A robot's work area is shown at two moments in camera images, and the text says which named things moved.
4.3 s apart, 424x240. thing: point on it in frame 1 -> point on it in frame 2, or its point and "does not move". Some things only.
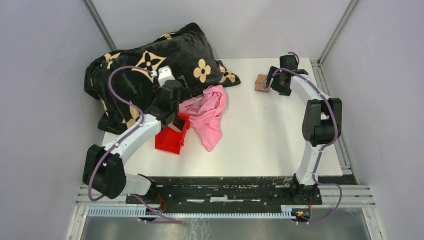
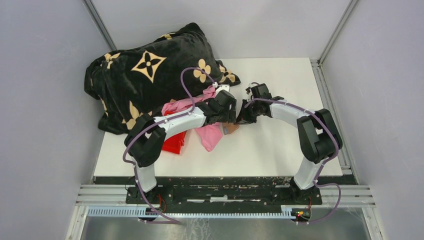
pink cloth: (205, 114) does not move
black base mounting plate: (222, 194) does not move
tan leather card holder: (259, 83) -> (229, 128)
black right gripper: (274, 72) -> (243, 118)
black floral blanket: (185, 49) does not move
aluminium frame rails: (343, 195) does not move
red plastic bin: (171, 140) does not move
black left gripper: (185, 94) -> (230, 115)
